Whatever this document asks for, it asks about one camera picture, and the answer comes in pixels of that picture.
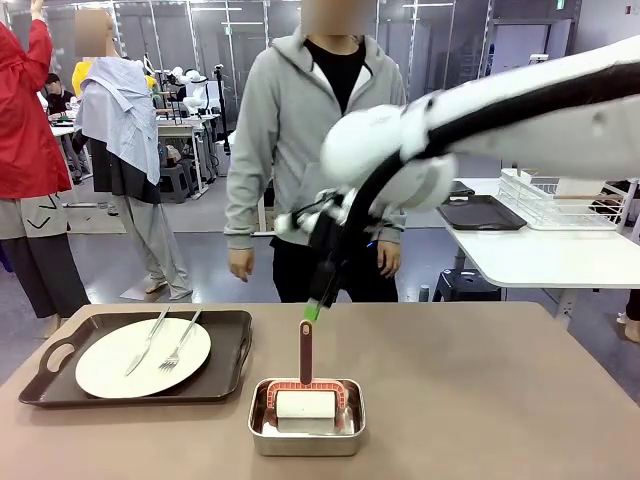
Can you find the seated person in black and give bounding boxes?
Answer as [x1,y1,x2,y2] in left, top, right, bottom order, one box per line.
[43,72,79,117]

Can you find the person right hand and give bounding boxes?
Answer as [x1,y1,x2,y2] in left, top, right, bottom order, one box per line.
[227,247,256,282]

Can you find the person in gray hoodie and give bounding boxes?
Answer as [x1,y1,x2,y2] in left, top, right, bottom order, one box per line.
[223,0,407,304]

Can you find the red handled lint roller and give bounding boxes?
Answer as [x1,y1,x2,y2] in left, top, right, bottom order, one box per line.
[263,318,350,436]

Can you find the figure in striped blue shirt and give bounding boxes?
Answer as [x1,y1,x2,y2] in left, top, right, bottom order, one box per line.
[72,9,195,302]

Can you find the white background desk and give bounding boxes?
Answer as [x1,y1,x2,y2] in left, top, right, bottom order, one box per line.
[155,113,212,197]

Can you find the silver fork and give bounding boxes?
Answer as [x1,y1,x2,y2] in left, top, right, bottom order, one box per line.
[157,307,204,374]

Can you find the rectangular steel container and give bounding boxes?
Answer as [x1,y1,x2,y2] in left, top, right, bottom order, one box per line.
[248,377,367,459]

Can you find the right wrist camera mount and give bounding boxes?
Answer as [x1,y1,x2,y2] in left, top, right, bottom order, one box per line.
[273,188,352,237]

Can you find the white side table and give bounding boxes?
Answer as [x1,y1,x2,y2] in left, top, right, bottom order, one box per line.
[436,177,640,321]

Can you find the dark brown serving tray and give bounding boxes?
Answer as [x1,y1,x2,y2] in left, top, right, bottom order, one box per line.
[18,309,254,409]
[436,194,529,232]

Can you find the person left hand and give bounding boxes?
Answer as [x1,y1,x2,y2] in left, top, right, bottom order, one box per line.
[377,239,404,280]

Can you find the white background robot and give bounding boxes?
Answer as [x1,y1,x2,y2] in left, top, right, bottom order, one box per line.
[168,66,212,115]

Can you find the silver table knife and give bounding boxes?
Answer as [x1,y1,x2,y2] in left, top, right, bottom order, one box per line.
[124,305,172,378]

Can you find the white round plate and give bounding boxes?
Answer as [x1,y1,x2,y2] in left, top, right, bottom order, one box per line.
[74,318,214,400]

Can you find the black braided cable sleeve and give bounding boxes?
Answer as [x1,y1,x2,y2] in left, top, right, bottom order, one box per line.
[324,59,640,301]

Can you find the person left forearm gray sleeve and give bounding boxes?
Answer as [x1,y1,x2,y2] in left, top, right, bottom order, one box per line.
[374,208,407,246]

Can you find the black stool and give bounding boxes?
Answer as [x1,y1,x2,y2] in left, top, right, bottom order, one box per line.
[431,268,505,303]

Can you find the white wire dish rack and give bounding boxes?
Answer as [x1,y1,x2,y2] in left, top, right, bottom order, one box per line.
[498,168,639,232]

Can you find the person right forearm gray sleeve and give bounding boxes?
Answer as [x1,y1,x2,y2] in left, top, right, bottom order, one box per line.
[223,174,262,251]

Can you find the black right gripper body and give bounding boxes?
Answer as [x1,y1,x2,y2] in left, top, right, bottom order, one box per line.
[307,212,354,275]

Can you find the gray plastic stool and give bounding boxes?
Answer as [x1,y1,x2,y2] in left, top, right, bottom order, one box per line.
[158,163,200,204]

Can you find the person in red jacket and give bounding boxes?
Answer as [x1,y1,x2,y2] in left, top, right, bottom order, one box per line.
[0,0,96,321]

